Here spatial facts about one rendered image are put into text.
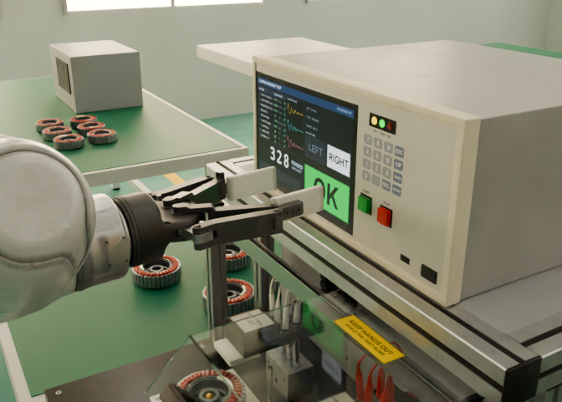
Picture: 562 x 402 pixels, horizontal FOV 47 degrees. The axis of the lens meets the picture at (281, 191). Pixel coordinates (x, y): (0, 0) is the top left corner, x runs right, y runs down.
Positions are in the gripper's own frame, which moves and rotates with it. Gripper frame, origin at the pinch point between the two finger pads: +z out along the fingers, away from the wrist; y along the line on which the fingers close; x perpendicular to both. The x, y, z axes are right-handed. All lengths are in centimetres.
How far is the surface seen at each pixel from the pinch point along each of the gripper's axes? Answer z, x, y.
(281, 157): 10.0, -1.0, -14.6
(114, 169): 30, -39, -149
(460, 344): 4.0, -10.1, 24.7
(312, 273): 22.5, -27.7, -24.6
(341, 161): 8.9, 2.1, 0.6
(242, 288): 21, -40, -48
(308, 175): 9.4, -1.8, -7.3
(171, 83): 191, -68, -453
